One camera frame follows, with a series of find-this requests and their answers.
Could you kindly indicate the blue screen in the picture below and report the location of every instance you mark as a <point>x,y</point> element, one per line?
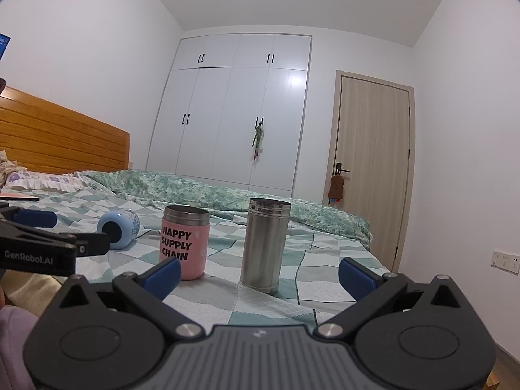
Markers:
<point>4,46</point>

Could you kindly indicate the stainless steel cup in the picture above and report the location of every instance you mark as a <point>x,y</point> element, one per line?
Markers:
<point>265,248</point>

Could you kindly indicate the purple floral pillow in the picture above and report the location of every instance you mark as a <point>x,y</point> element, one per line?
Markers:
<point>36,180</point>

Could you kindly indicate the light wooden door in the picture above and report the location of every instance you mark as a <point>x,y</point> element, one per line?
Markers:
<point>371,162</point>

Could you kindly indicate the blue ceramic cup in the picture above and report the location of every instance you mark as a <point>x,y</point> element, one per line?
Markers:
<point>120,227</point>

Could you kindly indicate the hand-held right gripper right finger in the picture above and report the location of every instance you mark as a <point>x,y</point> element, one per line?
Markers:
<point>358,279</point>

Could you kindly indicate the white wardrobe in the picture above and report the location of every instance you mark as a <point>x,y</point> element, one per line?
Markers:
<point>227,109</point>

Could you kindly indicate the wooden headboard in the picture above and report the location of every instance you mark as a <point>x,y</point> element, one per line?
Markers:
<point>61,138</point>

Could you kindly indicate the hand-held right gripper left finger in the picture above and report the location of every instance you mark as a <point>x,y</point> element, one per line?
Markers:
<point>162,277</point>

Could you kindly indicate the green hanging ornament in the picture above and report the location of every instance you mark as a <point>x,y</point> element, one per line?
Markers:
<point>258,138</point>

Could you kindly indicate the person's purple clothing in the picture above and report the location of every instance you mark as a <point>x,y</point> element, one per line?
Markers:
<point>14,345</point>

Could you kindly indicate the pink printed cup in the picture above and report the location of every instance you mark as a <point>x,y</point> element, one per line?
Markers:
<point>183,248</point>

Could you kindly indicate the brown hanging pouch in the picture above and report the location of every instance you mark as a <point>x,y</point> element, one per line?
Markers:
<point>336,187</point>

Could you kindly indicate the beige floral cloth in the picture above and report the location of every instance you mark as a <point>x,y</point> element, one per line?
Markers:
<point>7,166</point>

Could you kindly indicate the green floral blanket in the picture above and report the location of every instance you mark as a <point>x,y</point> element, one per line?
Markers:
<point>211,195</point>

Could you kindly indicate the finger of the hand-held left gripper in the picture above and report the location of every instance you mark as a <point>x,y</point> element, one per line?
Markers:
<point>92,244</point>
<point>38,219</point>

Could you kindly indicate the white wall socket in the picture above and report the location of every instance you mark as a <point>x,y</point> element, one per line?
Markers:
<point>505,260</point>

